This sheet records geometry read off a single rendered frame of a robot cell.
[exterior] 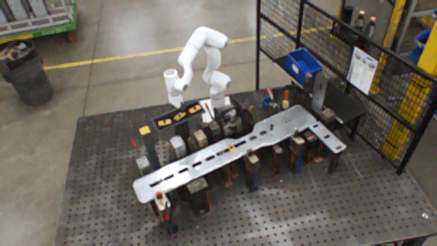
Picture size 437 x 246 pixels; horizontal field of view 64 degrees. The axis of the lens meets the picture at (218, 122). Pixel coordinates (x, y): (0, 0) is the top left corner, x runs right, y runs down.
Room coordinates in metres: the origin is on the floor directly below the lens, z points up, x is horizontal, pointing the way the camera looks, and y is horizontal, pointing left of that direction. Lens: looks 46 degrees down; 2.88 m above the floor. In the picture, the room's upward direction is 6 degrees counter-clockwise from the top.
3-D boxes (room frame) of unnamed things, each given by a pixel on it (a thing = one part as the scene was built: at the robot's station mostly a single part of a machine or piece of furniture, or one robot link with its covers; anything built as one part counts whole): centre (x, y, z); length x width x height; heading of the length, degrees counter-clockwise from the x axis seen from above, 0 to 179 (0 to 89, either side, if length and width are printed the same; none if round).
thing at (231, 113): (1.78, -0.08, 0.94); 0.18 x 0.13 x 0.49; 114
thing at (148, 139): (1.65, 0.51, 0.92); 0.08 x 0.08 x 0.44; 24
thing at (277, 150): (1.51, -0.39, 0.84); 0.11 x 0.08 x 0.29; 24
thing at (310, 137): (1.60, -0.64, 0.84); 0.11 x 0.10 x 0.28; 24
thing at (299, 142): (1.53, -0.53, 0.87); 0.12 x 0.09 x 0.35; 24
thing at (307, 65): (2.25, -0.74, 1.10); 0.30 x 0.17 x 0.13; 16
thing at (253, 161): (1.42, -0.20, 0.87); 0.12 x 0.09 x 0.35; 24
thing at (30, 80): (3.58, 2.30, 0.36); 0.54 x 0.50 x 0.73; 4
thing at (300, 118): (1.54, -0.06, 1.00); 1.38 x 0.22 x 0.02; 114
